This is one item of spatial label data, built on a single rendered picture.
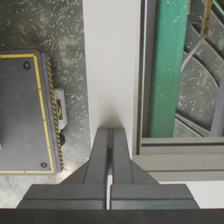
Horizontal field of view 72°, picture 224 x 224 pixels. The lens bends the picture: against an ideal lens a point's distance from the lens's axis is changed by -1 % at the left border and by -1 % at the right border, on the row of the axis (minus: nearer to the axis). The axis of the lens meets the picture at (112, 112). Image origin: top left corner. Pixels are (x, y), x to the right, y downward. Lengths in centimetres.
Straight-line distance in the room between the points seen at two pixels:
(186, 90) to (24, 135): 105
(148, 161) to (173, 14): 19
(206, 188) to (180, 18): 20
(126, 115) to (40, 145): 83
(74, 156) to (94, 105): 118
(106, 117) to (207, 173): 14
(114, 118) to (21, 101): 78
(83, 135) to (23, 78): 60
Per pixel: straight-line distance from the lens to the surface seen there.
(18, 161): 108
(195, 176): 22
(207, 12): 96
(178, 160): 24
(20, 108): 93
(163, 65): 23
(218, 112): 67
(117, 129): 15
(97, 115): 16
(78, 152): 130
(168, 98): 23
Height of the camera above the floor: 108
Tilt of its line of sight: 73 degrees down
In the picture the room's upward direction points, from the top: 177 degrees counter-clockwise
